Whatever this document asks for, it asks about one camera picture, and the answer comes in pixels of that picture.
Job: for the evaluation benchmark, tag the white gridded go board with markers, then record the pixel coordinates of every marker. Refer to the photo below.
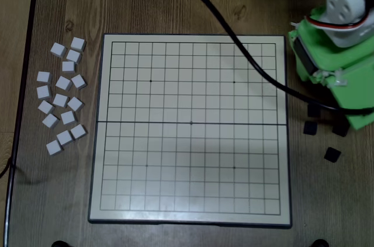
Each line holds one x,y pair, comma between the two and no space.
190,127

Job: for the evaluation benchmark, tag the black cube stone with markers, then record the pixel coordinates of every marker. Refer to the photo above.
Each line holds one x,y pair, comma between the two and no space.
332,154
339,130
313,112
310,128

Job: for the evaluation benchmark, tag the white zip tie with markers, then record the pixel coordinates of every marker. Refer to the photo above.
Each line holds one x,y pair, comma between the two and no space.
320,75
339,81

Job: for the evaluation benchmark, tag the white cube stone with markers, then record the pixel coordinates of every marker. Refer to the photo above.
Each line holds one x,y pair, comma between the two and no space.
78,43
50,120
64,137
54,147
44,76
44,91
68,117
58,49
63,83
75,104
79,81
60,100
45,107
68,66
78,131
73,55

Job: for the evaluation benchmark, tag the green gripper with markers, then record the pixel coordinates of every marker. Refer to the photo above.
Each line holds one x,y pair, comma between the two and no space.
304,58

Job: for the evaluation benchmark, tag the black round stand foot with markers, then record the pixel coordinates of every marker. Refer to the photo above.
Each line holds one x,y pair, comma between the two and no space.
320,243
60,244

